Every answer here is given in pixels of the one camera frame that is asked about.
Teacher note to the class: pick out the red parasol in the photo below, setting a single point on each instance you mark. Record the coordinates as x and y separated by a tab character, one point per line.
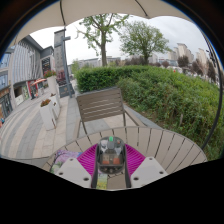
38	81

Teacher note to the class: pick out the thin-crowned tree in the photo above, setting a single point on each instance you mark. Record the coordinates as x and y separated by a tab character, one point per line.
104	53

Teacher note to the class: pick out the beige apartment buildings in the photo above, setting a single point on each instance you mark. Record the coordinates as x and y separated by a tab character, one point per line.
183	51

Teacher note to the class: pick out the tall white flower planter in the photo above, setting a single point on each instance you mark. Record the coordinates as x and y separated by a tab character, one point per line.
52	85

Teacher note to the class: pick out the floral print mouse pad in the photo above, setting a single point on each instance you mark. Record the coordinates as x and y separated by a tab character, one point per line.
65	156

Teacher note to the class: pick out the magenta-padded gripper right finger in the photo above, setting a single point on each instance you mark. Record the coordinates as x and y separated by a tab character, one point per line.
146	170

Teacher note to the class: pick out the grey storefront building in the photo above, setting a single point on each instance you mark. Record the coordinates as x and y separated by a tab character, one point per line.
23	66

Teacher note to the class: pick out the brown slatted chair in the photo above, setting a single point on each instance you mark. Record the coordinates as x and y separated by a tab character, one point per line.
100	105

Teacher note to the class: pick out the curved dark parasol pole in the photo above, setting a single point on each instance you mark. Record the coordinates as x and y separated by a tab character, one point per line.
216	128

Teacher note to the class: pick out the grey sign pillar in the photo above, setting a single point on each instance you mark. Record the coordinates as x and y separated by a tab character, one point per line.
61	60

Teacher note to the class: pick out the round-crowned green tree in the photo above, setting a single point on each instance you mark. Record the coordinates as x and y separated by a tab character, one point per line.
145	40

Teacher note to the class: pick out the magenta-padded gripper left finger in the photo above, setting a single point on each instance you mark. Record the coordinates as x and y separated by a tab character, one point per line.
75	170

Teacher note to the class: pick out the beige parasol canopy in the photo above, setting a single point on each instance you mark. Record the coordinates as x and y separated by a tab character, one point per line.
100	6

